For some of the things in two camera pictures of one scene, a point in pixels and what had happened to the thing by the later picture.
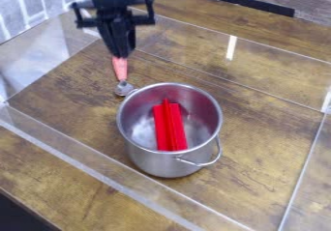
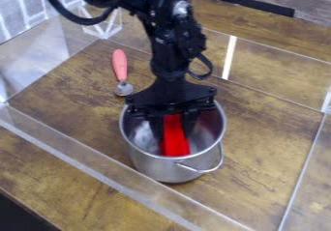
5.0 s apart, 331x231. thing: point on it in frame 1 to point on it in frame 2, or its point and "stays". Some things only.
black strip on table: (254, 3) stays
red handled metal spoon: (125, 88) stays
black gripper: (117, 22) to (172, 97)
